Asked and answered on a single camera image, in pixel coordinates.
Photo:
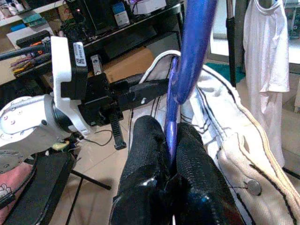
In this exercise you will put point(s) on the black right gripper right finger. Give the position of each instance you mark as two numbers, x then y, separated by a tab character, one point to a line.
199	187

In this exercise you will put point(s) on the small yellow sponge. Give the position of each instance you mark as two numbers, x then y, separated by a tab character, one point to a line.
59	145

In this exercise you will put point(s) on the teal floor mat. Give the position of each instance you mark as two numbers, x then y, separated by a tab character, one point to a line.
218	70

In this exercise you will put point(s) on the small white labelled device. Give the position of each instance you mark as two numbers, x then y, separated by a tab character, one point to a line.
96	65

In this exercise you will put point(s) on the white denim jacket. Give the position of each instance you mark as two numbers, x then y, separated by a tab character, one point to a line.
246	152

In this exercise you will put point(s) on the blue and white box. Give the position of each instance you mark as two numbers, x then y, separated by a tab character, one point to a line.
120	14

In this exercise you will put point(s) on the black device red light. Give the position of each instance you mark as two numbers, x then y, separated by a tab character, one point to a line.
79	18

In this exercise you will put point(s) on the teal book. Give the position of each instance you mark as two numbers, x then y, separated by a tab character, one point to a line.
34	20

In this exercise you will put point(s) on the black flat case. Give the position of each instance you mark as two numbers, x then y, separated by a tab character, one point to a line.
30	38

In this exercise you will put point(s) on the pink cushion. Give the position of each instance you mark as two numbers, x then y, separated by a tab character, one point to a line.
11	185

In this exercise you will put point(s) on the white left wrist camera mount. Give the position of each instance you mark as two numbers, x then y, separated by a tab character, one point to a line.
59	58

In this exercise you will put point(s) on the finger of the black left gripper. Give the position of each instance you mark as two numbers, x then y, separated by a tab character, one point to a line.
136	100
145	86

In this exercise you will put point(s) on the brown cardboard box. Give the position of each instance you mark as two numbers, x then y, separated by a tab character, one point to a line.
131	63

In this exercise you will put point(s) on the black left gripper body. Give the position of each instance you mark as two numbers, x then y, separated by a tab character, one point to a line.
98	103

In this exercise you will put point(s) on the white t-shirt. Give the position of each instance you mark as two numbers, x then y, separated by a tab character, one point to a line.
264	58

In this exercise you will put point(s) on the purple plastic clothes hanger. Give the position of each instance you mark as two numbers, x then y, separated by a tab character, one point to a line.
194	47

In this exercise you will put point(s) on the small blue box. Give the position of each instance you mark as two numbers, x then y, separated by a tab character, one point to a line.
17	27

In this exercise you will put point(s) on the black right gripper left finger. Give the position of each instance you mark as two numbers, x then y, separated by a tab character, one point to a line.
143	175

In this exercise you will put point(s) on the black shelf unit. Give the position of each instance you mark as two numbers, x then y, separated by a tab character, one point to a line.
131	39

